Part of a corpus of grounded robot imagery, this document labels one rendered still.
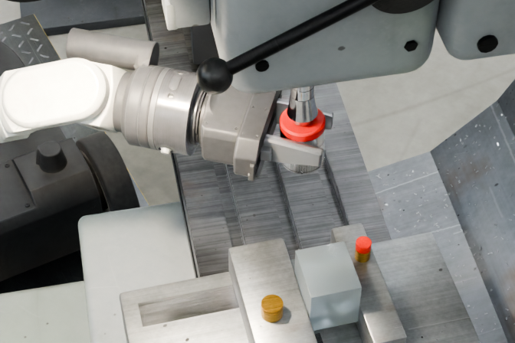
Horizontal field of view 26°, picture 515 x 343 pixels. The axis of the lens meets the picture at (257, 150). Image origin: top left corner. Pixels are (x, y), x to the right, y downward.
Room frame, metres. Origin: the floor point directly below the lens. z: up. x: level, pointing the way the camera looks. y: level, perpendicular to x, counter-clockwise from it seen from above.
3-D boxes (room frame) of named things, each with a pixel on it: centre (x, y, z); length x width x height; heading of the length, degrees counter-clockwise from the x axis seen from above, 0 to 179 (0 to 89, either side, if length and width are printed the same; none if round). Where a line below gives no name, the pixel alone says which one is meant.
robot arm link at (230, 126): (0.82, 0.05, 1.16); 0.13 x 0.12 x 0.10; 166
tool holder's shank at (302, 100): (0.80, -0.04, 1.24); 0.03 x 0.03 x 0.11
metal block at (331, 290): (0.66, -0.07, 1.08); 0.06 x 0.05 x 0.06; 14
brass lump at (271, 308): (0.63, -0.01, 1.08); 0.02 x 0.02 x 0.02
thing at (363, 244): (0.70, -0.11, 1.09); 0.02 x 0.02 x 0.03
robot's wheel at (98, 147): (1.29, 0.26, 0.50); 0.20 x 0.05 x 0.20; 28
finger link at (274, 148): (0.77, -0.03, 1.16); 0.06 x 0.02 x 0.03; 76
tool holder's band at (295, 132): (0.80, -0.05, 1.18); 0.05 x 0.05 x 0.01
